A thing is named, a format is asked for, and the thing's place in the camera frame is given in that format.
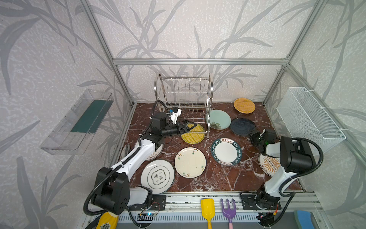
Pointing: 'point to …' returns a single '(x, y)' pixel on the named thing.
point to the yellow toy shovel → (208, 208)
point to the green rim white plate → (226, 151)
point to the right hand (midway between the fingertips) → (248, 128)
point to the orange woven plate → (244, 105)
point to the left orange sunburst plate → (156, 153)
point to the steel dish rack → (192, 95)
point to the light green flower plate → (219, 119)
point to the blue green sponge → (303, 219)
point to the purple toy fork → (229, 213)
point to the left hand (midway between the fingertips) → (193, 123)
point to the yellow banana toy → (107, 220)
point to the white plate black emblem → (158, 175)
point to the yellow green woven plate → (194, 138)
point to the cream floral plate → (190, 162)
